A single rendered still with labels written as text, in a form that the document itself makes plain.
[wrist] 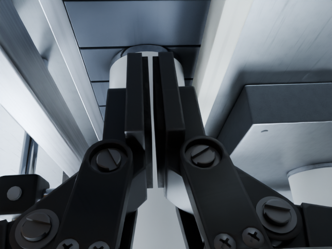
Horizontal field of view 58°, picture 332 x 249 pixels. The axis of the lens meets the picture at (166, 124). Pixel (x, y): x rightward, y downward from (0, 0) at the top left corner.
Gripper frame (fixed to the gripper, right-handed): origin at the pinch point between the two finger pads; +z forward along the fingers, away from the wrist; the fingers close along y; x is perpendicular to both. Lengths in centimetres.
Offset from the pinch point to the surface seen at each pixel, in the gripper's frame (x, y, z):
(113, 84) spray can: -4.5, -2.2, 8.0
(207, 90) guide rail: -3.9, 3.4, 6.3
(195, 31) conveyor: -1.7, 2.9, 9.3
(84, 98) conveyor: -9.1, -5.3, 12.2
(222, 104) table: -17.7, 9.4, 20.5
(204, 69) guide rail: -2.1, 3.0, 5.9
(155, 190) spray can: -5.8, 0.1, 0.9
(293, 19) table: -4.0, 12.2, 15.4
